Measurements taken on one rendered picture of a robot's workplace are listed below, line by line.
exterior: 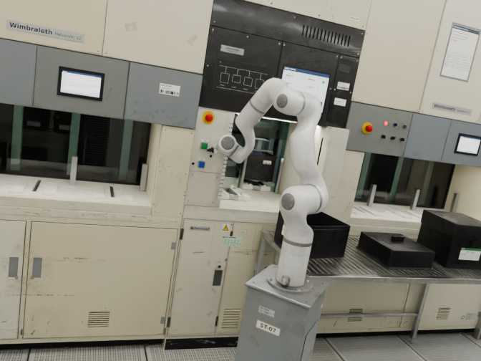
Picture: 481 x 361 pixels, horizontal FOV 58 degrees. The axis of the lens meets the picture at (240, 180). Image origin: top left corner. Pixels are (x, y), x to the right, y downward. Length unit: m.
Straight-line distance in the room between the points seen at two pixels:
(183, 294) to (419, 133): 1.72
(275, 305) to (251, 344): 0.21
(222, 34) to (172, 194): 0.86
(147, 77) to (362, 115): 1.25
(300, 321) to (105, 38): 1.52
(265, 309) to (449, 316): 2.07
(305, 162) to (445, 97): 1.48
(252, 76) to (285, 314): 1.22
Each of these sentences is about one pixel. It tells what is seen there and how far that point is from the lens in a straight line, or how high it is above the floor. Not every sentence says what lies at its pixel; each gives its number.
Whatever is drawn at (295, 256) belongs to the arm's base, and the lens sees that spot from 1.77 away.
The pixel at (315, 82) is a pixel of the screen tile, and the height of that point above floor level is 1.63.
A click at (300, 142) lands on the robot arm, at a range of 1.72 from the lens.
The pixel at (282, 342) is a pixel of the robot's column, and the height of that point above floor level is 0.57.
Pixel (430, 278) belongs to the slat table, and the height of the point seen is 0.76.
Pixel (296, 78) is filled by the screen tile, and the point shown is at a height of 1.63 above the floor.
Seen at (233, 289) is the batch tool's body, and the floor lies 0.38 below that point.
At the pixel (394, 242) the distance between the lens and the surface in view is 2.47.
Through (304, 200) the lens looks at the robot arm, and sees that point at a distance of 1.66.
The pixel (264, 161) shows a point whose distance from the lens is 2.97.
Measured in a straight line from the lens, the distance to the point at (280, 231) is 2.31.
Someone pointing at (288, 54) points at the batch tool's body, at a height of 1.74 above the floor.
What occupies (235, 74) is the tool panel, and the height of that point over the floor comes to 1.59.
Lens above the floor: 1.49
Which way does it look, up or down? 11 degrees down
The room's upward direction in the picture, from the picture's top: 10 degrees clockwise
